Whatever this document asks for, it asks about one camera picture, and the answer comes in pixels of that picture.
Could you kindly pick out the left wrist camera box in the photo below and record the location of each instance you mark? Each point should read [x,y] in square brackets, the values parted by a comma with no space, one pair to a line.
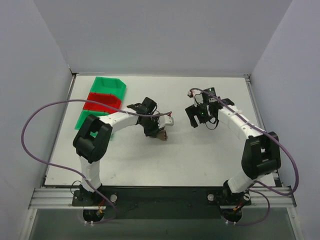
[165,120]

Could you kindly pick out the green plastic bin far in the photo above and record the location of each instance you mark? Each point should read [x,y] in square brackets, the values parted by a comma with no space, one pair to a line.
[110,86]

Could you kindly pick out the aluminium front frame rail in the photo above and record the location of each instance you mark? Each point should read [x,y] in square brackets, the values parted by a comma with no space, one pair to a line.
[63,198]

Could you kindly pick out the red plastic bin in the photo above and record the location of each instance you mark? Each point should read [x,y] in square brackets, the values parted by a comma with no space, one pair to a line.
[106,99]

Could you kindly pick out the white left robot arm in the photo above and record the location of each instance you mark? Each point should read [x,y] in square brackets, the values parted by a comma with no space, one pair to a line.
[91,150]

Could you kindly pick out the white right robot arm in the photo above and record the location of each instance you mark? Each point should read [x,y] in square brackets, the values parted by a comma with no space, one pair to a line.
[260,157]

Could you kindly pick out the green plastic bin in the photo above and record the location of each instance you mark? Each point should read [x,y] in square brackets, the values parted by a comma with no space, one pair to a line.
[110,86]
[82,117]

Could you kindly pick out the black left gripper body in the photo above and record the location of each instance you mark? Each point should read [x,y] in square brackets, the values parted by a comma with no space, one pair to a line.
[152,128]

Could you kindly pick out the green plastic bin near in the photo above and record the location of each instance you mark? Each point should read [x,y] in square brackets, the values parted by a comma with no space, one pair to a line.
[82,117]

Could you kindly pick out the tan sock with striped cuff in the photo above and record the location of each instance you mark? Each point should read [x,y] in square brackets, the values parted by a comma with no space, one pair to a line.
[162,135]

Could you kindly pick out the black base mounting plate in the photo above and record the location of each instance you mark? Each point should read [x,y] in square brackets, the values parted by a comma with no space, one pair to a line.
[160,203]

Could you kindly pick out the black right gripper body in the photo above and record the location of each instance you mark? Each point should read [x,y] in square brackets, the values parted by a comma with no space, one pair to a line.
[196,113]

